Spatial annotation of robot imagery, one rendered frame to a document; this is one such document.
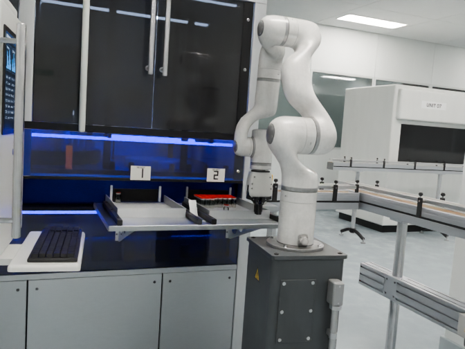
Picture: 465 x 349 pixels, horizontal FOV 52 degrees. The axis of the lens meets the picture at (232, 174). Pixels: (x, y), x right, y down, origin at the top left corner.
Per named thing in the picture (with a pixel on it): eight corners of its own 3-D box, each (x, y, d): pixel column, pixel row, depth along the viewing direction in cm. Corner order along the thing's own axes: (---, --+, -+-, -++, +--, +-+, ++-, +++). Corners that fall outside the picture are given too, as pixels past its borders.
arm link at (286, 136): (324, 192, 155) (330, 118, 153) (271, 192, 149) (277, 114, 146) (306, 188, 166) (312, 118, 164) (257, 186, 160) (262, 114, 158)
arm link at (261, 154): (252, 163, 184) (275, 163, 187) (254, 128, 183) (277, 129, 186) (245, 161, 192) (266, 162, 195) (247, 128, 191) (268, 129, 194)
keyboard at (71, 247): (42, 232, 178) (43, 225, 178) (81, 232, 182) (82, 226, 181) (26, 262, 140) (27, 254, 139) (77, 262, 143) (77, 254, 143)
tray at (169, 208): (105, 202, 207) (105, 194, 207) (164, 202, 217) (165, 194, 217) (117, 217, 176) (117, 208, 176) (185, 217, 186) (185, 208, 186)
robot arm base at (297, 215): (333, 252, 154) (338, 194, 152) (279, 253, 148) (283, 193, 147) (308, 238, 172) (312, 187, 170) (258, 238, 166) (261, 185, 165)
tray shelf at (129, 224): (93, 206, 206) (93, 202, 206) (243, 206, 232) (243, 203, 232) (108, 231, 162) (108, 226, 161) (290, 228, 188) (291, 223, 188)
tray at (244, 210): (183, 204, 216) (184, 197, 216) (236, 204, 226) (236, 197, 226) (209, 219, 185) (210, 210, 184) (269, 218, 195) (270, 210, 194)
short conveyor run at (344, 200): (244, 210, 234) (246, 178, 233) (232, 205, 248) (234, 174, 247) (360, 210, 260) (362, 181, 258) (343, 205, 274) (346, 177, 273)
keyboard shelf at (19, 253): (5, 237, 177) (5, 230, 177) (84, 237, 185) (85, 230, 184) (-25, 275, 134) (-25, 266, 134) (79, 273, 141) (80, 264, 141)
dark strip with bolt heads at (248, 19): (232, 179, 221) (244, 1, 213) (241, 179, 222) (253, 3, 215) (233, 180, 220) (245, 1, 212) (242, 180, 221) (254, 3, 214)
